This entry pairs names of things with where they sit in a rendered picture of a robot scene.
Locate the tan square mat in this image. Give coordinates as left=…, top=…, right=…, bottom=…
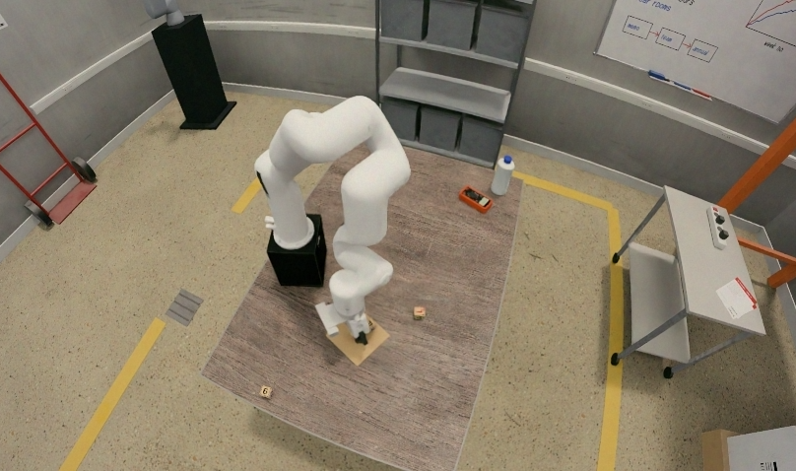
left=326, top=322, right=390, bottom=366

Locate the white bottle with blue cap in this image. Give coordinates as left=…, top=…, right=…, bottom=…
left=491, top=156, right=514, bottom=195

